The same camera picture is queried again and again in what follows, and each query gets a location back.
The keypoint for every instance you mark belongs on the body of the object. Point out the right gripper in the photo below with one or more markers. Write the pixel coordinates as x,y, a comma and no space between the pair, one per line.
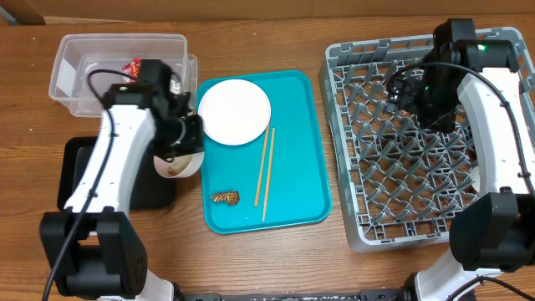
405,90

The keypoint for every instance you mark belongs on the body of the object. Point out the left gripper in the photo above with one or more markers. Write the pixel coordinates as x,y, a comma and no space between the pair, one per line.
195,143

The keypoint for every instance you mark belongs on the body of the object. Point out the small white bowl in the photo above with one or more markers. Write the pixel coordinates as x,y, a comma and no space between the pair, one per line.
180,167

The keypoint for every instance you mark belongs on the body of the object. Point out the red snack wrapper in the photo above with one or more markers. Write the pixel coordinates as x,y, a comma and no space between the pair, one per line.
131,70

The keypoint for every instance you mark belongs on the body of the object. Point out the white cup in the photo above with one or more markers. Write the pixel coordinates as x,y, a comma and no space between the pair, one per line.
475,176

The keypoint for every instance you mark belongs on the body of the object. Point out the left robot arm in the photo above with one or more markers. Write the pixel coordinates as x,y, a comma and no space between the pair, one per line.
92,249

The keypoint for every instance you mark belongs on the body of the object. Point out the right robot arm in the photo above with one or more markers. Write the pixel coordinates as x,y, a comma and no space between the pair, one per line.
495,234

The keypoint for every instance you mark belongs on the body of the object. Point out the grey dishwasher rack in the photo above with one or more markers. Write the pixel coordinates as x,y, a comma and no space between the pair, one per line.
400,185

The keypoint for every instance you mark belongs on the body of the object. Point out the black plastic tray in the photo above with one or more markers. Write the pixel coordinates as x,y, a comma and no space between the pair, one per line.
151,190

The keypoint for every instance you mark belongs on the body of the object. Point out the large white plate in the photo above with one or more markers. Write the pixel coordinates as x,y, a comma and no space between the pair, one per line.
234,112

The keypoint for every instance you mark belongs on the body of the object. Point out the brown dried mushroom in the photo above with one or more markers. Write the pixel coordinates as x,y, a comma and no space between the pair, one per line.
231,198

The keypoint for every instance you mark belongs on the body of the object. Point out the right wooden chopstick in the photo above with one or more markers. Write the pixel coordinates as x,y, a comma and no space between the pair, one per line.
269,171

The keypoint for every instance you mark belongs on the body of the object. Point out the wooden chopstick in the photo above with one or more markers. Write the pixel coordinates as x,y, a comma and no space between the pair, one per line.
269,171
259,180

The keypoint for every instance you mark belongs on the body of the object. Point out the left wooden chopstick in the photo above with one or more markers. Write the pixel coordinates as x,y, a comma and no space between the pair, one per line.
259,180

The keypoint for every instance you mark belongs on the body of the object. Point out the teal serving tray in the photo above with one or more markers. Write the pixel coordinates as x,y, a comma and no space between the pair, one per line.
299,187

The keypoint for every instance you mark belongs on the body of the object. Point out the clear plastic bin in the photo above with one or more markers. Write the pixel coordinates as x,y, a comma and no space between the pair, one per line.
79,54

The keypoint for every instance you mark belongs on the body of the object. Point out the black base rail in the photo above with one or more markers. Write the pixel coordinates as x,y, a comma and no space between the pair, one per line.
382,294

